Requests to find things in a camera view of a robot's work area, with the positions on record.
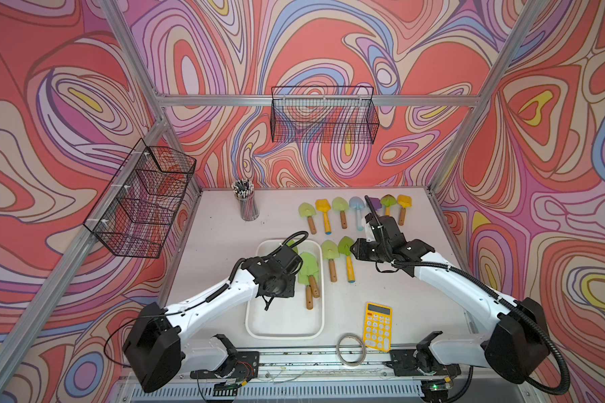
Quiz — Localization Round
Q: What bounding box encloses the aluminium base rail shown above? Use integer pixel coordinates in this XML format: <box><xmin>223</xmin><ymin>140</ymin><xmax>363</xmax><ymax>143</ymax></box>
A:
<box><xmin>111</xmin><ymin>342</ymin><xmax>543</xmax><ymax>402</ymax></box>

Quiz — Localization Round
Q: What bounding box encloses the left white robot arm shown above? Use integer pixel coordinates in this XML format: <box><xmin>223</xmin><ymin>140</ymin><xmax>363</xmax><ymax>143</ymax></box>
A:
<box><xmin>123</xmin><ymin>244</ymin><xmax>303</xmax><ymax>393</ymax></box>

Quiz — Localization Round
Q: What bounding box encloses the white plastic storage box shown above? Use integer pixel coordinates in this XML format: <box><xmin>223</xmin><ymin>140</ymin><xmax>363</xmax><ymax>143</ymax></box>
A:
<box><xmin>245</xmin><ymin>240</ymin><xmax>327</xmax><ymax>340</ymax></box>

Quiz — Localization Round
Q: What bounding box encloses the black wire basket back wall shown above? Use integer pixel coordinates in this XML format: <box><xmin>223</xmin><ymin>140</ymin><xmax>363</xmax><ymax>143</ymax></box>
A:
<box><xmin>270</xmin><ymin>84</ymin><xmax>380</xmax><ymax>144</ymax></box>

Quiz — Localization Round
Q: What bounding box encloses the black wire basket left wall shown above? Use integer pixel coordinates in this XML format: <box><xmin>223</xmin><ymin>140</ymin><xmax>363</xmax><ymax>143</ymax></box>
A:
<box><xmin>83</xmin><ymin>139</ymin><xmax>197</xmax><ymax>259</ymax></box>

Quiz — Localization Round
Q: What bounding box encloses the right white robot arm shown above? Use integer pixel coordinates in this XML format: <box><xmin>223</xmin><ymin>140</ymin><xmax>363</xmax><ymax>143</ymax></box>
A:
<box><xmin>351</xmin><ymin>197</ymin><xmax>571</xmax><ymax>396</ymax></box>

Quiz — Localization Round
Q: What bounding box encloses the green shovel wooden handle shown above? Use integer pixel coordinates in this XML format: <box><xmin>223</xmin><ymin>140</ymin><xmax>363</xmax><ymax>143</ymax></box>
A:
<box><xmin>298</xmin><ymin>272</ymin><xmax>314</xmax><ymax>311</ymax></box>
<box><xmin>298</xmin><ymin>203</ymin><xmax>317</xmax><ymax>234</ymax></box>
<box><xmin>332</xmin><ymin>196</ymin><xmax>350</xmax><ymax>229</ymax></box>

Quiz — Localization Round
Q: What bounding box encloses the clear cup of pens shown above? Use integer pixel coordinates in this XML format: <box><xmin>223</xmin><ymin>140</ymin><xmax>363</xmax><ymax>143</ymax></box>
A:
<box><xmin>232</xmin><ymin>179</ymin><xmax>259</xmax><ymax>222</ymax></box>

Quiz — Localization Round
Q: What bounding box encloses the purple shovel pink handle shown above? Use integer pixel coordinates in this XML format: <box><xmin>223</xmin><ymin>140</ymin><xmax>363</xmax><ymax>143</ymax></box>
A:
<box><xmin>370</xmin><ymin>197</ymin><xmax>382</xmax><ymax>213</ymax></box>

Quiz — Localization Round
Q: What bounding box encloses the black wire basket wall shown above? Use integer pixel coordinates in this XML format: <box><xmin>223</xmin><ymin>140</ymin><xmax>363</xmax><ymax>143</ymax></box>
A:
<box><xmin>83</xmin><ymin>139</ymin><xmax>197</xmax><ymax>259</ymax></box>
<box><xmin>270</xmin><ymin>84</ymin><xmax>380</xmax><ymax>144</ymax></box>

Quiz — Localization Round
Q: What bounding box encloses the blue shovel pink handle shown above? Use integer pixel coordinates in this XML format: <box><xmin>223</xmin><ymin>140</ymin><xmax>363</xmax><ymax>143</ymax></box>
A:
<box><xmin>349</xmin><ymin>196</ymin><xmax>365</xmax><ymax>231</ymax></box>

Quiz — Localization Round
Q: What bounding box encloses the yellow calculator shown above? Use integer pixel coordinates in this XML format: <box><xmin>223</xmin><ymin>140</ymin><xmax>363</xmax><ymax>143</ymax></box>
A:
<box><xmin>362</xmin><ymin>302</ymin><xmax>393</xmax><ymax>353</ymax></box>

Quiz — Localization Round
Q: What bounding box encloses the grey tape ring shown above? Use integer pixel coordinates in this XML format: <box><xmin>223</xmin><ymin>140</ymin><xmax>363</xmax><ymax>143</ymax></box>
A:
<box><xmin>335</xmin><ymin>332</ymin><xmax>367</xmax><ymax>367</ymax></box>

